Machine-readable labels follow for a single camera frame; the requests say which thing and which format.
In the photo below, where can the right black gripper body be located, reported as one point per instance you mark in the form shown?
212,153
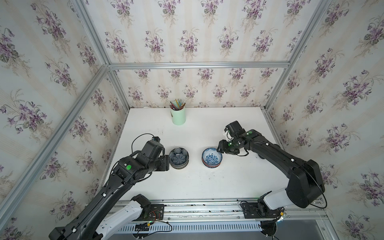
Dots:
229,147

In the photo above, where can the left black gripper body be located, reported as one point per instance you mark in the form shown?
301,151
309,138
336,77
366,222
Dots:
162,165

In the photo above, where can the black petal patterned bowl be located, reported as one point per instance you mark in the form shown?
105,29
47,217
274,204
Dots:
179,156

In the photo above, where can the blue floral bowl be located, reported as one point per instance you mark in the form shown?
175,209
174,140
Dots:
211,156

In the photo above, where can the green triangle patterned bowl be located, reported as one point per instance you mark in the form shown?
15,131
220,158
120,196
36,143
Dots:
178,167

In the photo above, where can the orange patterned bowl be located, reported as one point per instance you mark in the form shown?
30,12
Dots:
211,166

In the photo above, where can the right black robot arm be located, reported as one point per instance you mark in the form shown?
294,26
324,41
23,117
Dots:
305,183

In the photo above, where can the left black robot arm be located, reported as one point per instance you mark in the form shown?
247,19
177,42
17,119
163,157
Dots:
124,176

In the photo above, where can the light green cup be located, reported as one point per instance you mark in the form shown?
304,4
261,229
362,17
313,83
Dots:
178,116

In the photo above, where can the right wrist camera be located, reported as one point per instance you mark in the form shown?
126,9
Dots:
234,129

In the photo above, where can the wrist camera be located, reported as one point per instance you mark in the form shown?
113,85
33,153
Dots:
234,129
152,150

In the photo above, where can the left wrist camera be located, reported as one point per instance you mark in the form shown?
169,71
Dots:
152,150

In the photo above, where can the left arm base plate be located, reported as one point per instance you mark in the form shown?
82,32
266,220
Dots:
150,211

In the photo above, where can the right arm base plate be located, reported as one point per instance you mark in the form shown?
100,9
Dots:
260,210

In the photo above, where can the aluminium rail frame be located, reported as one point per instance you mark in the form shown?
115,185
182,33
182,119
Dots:
225,216

